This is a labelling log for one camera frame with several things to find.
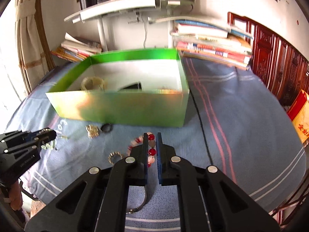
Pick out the silver bangle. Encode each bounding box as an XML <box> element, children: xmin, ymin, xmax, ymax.
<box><xmin>126</xmin><ymin>186</ymin><xmax>148</xmax><ymax>214</ymax></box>

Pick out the white wall cable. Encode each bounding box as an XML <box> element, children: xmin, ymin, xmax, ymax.
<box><xmin>142</xmin><ymin>17</ymin><xmax>148</xmax><ymax>49</ymax></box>

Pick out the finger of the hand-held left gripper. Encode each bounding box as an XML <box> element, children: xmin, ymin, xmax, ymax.
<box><xmin>0</xmin><ymin>128</ymin><xmax>57</xmax><ymax>148</ymax></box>
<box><xmin>4</xmin><ymin>136</ymin><xmax>57</xmax><ymax>155</ymax></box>

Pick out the green white bead bracelet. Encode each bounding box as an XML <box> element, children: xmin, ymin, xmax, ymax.
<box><xmin>41</xmin><ymin>135</ymin><xmax>69</xmax><ymax>152</ymax></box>

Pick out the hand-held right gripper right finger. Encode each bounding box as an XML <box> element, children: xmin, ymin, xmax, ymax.
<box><xmin>156</xmin><ymin>132</ymin><xmax>280</xmax><ymax>232</ymax></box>

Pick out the black wrist watch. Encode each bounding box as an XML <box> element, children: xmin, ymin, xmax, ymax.
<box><xmin>118</xmin><ymin>82</ymin><xmax>143</xmax><ymax>92</ymax></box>

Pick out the red bead bracelet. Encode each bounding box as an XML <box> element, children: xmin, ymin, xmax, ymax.
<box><xmin>127</xmin><ymin>133</ymin><xmax>157</xmax><ymax>168</ymax></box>

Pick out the silver crown ring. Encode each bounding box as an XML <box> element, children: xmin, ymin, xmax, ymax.
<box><xmin>108</xmin><ymin>151</ymin><xmax>123</xmax><ymax>165</ymax></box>

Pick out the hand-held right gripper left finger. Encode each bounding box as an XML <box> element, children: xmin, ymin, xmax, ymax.
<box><xmin>24</xmin><ymin>132</ymin><xmax>149</xmax><ymax>232</ymax></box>

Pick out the white raised desk shelf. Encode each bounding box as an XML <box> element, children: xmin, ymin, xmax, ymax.
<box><xmin>64</xmin><ymin>0</ymin><xmax>201</xmax><ymax>52</ymax></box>

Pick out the gold stretch bracelet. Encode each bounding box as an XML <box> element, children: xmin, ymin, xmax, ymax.
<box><xmin>86</xmin><ymin>124</ymin><xmax>100</xmax><ymax>139</ymax></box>

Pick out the beige curtain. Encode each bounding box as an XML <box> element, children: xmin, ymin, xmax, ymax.
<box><xmin>14</xmin><ymin>0</ymin><xmax>56</xmax><ymax>95</ymax></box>

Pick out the green iridescent cardboard box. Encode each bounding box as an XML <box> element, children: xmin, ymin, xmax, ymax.
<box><xmin>46</xmin><ymin>48</ymin><xmax>189</xmax><ymax>128</ymax></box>

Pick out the yellow red gift bag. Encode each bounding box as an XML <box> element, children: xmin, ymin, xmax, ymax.
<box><xmin>286</xmin><ymin>89</ymin><xmax>309</xmax><ymax>146</ymax></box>

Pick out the red carved wooden bench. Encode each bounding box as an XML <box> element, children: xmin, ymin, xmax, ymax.
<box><xmin>227</xmin><ymin>12</ymin><xmax>309</xmax><ymax>107</ymax></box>

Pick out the slanted pile of thin books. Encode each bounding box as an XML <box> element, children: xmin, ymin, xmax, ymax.
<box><xmin>51</xmin><ymin>32</ymin><xmax>102</xmax><ymax>62</ymax></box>

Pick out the person's left forearm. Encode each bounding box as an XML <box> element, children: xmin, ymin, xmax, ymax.
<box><xmin>10</xmin><ymin>181</ymin><xmax>24</xmax><ymax>211</ymax></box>

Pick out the black cable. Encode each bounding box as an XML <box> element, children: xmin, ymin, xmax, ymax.
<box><xmin>189</xmin><ymin>94</ymin><xmax>214</xmax><ymax>166</ymax></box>

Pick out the flat stack of books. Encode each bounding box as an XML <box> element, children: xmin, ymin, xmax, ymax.
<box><xmin>170</xmin><ymin>19</ymin><xmax>254</xmax><ymax>71</ymax></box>

